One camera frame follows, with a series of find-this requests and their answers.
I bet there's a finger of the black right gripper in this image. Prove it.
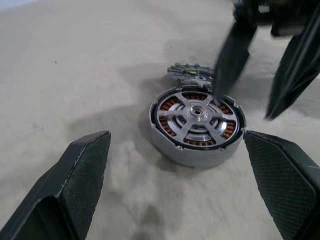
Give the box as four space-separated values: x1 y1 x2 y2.
264 9 320 121
214 21 258 98

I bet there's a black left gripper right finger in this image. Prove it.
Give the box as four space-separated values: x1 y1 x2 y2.
243 130 320 240

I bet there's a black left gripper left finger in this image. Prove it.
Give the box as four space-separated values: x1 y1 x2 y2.
0 130 112 240

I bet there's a silver motor cover plate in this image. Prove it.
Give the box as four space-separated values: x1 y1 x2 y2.
166 63 217 91

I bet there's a grey motor stator housing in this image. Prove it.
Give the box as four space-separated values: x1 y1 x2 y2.
149 86 247 168

